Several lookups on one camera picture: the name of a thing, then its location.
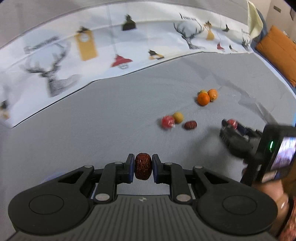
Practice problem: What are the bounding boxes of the white deer print cloth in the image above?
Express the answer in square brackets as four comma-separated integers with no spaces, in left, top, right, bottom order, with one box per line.
[1,1,251,128]

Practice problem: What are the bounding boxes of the red round fruit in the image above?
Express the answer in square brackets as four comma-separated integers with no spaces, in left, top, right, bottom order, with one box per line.
[161,115,175,130]

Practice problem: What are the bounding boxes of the dark red jujube date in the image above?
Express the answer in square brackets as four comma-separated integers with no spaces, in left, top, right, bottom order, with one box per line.
[134,153,152,181]

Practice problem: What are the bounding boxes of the orange mandarin front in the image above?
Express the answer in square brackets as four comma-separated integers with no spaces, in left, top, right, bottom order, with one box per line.
[197,92,210,106]

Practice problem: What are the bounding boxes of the yellow round longan fruit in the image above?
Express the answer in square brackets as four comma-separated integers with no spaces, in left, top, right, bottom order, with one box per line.
[173,112,184,124]

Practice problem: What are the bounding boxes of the person's right hand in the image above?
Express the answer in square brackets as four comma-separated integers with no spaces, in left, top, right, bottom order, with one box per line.
[254,178,296,241]

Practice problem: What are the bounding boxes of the orange mandarin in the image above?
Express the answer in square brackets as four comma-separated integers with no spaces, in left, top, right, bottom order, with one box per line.
[207,89,219,102]
[197,92,210,106]

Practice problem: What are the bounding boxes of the pale yellow cloth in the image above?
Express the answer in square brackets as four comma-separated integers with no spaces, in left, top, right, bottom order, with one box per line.
[247,1,263,39]

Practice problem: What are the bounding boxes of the orange cushion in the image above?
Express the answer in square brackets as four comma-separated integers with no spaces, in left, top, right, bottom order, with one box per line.
[255,26,296,87]

